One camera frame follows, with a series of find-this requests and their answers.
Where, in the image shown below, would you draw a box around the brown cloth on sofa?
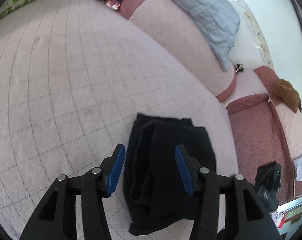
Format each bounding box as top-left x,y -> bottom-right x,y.
271,79 -> 301,113

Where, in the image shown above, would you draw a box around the black pants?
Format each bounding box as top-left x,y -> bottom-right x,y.
123,113 -> 216,236

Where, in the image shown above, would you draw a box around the grey quilted pillow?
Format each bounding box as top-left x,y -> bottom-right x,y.
171,0 -> 241,72

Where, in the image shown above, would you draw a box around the pink red sofa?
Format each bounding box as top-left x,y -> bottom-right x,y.
226,67 -> 302,204

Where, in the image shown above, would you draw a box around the black electronic device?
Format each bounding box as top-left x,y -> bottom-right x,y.
254,161 -> 282,212

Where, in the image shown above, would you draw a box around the small black gold object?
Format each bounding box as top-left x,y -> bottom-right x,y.
234,64 -> 244,75

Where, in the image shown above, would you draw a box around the pink quilted bedspread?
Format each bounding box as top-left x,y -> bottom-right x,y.
0,0 -> 239,239

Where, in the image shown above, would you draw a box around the red patterned small item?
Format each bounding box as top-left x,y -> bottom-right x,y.
105,0 -> 122,11

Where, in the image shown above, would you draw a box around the pink bolster pillow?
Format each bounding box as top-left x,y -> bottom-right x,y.
120,0 -> 237,102

